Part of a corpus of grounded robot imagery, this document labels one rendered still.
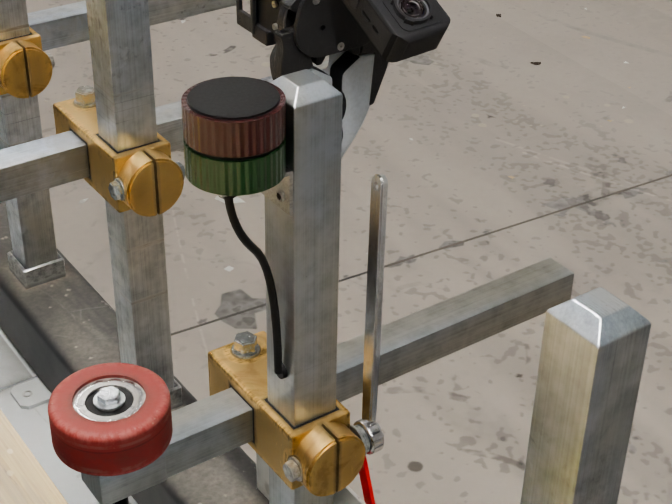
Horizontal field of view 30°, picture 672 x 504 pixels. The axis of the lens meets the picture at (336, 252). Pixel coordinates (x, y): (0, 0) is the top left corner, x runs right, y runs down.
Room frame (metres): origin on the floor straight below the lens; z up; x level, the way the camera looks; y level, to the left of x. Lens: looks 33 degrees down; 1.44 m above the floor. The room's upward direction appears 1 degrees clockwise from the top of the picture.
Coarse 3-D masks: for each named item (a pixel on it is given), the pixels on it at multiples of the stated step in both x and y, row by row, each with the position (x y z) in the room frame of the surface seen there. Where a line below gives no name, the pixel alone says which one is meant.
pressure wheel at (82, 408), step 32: (64, 384) 0.65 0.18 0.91; (96, 384) 0.65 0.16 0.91; (128, 384) 0.66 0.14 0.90; (160, 384) 0.65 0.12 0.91; (64, 416) 0.62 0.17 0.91; (96, 416) 0.62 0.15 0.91; (128, 416) 0.62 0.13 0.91; (160, 416) 0.62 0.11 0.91; (64, 448) 0.61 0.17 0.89; (96, 448) 0.60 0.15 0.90; (128, 448) 0.60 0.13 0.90; (160, 448) 0.62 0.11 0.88
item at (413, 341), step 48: (480, 288) 0.84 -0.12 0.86; (528, 288) 0.84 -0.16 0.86; (384, 336) 0.77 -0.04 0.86; (432, 336) 0.78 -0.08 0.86; (480, 336) 0.81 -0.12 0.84; (336, 384) 0.73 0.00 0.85; (192, 432) 0.66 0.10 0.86; (240, 432) 0.68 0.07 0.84; (96, 480) 0.62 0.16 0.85; (144, 480) 0.63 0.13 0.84
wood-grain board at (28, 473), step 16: (0, 416) 0.62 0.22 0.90; (0, 432) 0.61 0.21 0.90; (16, 432) 0.61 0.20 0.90; (0, 448) 0.59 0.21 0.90; (16, 448) 0.59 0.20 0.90; (0, 464) 0.58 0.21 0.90; (16, 464) 0.58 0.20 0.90; (32, 464) 0.58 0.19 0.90; (0, 480) 0.57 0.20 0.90; (16, 480) 0.57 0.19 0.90; (32, 480) 0.57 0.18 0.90; (48, 480) 0.57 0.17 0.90; (0, 496) 0.55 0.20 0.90; (16, 496) 0.55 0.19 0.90; (32, 496) 0.55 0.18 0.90; (48, 496) 0.55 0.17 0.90
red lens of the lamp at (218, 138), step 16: (192, 112) 0.63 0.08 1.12; (272, 112) 0.63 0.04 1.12; (192, 128) 0.63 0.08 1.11; (208, 128) 0.62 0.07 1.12; (224, 128) 0.62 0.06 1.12; (240, 128) 0.62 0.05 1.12; (256, 128) 0.63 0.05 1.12; (272, 128) 0.63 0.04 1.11; (192, 144) 0.63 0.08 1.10; (208, 144) 0.62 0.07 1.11; (224, 144) 0.62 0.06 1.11; (240, 144) 0.62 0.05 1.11; (256, 144) 0.62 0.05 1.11; (272, 144) 0.63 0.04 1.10
